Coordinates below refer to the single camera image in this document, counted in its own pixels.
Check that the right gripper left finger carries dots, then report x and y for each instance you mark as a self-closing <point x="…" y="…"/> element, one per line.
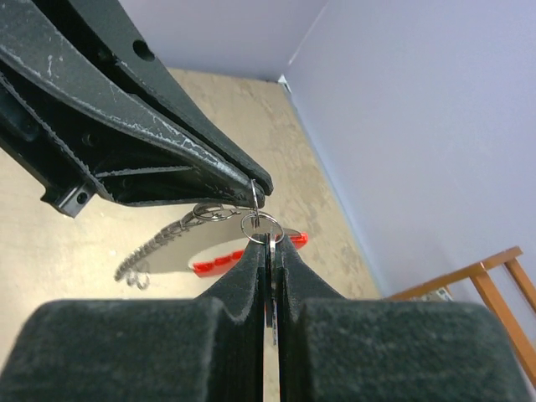
<point x="209" y="348"/>

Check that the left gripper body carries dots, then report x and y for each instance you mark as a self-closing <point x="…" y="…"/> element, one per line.
<point x="25" y="140"/>

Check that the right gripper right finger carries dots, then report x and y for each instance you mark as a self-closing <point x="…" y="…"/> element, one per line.
<point x="332" y="348"/>

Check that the silver key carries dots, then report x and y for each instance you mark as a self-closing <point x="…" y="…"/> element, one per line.
<point x="272" y="237"/>

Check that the red grey key holder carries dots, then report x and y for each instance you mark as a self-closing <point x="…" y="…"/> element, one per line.
<point x="207" y="241"/>

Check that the wooden shelf rack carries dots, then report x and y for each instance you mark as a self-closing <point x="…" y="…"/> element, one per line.
<point x="478" y="274"/>

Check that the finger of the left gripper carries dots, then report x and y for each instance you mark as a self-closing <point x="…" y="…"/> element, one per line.
<point x="131" y="154"/>
<point x="103" y="32"/>

